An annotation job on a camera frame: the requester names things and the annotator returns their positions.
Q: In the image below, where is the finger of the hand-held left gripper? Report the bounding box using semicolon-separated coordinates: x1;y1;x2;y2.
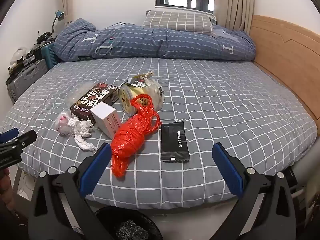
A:
0;131;37;155
0;127;19;142

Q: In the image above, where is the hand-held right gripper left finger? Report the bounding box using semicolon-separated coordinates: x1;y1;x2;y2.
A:
27;143;115;240

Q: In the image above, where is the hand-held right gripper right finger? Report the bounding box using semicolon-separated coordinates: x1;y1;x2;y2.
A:
212;142;299;240

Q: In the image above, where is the white tissue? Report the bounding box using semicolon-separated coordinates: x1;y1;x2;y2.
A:
67;116;97;151

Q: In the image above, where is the pink white plastic wrapper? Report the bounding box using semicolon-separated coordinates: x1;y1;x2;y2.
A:
55;112;73;135

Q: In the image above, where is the red plastic bag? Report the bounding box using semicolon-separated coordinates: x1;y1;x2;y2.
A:
111;94;162;178

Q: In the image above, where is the small white box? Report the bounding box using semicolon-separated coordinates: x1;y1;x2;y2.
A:
90;102;122;139

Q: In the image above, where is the black packet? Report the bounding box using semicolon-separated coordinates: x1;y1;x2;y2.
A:
160;121;191;163

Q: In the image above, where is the brown snack box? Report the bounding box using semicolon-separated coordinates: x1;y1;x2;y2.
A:
70;82;120;125

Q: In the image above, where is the black lined trash bin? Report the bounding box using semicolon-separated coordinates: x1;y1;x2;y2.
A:
94;206;163;240

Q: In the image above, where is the yellow yogurt tub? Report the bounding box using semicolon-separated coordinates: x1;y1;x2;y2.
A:
119;79;165;117

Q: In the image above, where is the person's left hand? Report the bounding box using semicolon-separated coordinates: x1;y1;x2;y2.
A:
0;168;13;207

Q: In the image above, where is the grey suitcase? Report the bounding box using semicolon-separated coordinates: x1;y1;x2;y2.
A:
6;59;49;104

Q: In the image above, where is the white rumpled object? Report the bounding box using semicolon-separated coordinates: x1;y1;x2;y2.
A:
9;46;28;64

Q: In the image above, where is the teal suitcase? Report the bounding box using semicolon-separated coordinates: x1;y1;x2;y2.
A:
41;41;59;69

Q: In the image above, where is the dark clutter pile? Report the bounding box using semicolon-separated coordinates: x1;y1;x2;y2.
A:
25;30;57;63

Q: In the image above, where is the blue desk lamp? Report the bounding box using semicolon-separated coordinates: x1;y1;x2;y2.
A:
51;9;65;34

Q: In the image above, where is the wooden headboard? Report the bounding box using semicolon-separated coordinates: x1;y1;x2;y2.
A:
249;15;320;120

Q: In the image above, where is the blue striped quilt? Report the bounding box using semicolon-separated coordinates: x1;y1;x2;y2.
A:
53;18;256;62

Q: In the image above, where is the pale curtain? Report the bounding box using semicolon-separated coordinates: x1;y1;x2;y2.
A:
56;0;77;27

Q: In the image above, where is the grey checked pillow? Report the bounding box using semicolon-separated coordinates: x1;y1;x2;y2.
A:
142;10;217;36

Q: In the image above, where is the beige curtain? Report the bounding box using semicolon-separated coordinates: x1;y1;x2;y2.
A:
214;0;255;30

